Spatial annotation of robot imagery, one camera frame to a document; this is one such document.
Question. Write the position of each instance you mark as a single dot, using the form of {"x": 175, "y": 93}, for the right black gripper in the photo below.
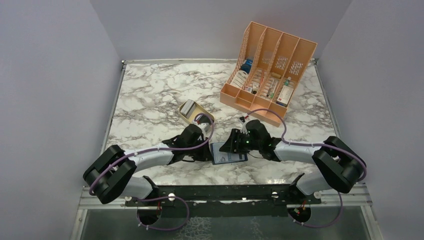
{"x": 233, "y": 144}

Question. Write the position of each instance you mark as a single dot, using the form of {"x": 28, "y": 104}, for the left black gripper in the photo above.
{"x": 205, "y": 155}

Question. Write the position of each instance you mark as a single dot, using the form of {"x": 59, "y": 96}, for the blue leather card holder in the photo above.
{"x": 243, "y": 157}

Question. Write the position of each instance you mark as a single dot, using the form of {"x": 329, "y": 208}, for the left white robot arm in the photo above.
{"x": 111, "y": 175}

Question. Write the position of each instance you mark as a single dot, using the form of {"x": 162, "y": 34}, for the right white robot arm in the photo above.
{"x": 338, "y": 167}

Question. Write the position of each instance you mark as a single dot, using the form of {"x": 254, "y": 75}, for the credit cards in tray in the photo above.
{"x": 188, "y": 108}

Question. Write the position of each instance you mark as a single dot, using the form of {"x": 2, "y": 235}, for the tan oval tray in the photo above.
{"x": 197, "y": 116}

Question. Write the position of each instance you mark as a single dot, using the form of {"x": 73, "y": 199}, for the small items in organizer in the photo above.
{"x": 253, "y": 87}

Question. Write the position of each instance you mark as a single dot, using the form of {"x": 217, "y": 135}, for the white red box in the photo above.
{"x": 285, "y": 95}

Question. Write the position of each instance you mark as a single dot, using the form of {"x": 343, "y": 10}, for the blue round container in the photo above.
{"x": 247, "y": 65}

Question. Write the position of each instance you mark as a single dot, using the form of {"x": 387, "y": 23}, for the orange desk organizer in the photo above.
{"x": 276, "y": 56}

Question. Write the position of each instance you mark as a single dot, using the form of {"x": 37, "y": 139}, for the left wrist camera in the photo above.
{"x": 206, "y": 127}

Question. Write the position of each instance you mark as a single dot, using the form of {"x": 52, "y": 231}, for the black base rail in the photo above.
{"x": 215, "y": 201}

